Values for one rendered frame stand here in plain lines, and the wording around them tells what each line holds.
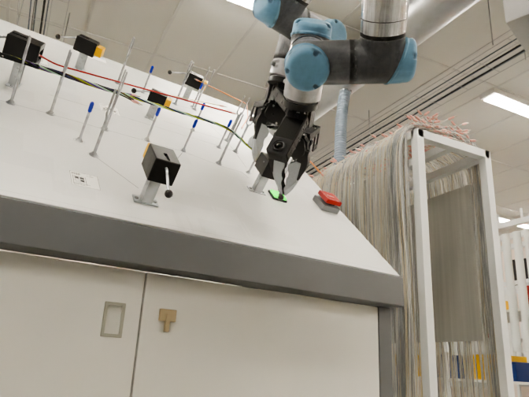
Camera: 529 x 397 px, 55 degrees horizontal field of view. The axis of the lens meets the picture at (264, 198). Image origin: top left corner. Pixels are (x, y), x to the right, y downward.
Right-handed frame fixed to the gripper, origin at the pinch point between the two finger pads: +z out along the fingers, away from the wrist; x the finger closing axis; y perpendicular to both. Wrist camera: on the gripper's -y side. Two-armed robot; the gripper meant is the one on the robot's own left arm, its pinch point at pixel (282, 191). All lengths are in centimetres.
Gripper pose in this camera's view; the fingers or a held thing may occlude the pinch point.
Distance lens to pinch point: 109.5
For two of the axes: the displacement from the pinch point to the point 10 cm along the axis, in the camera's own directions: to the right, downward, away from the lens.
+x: -8.9, -3.1, 3.4
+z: -1.2, 8.7, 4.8
